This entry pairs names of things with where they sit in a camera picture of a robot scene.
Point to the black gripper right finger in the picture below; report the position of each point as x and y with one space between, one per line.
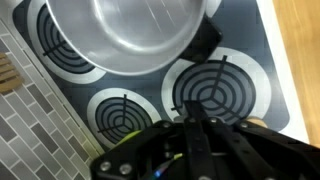
233 150

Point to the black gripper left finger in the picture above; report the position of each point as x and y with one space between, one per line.
190 110

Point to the light wooden platform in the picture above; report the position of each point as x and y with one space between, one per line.
300 60

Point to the black electric stovetop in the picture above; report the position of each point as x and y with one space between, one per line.
150 83

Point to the slotted wooden turner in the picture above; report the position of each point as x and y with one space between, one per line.
8 75

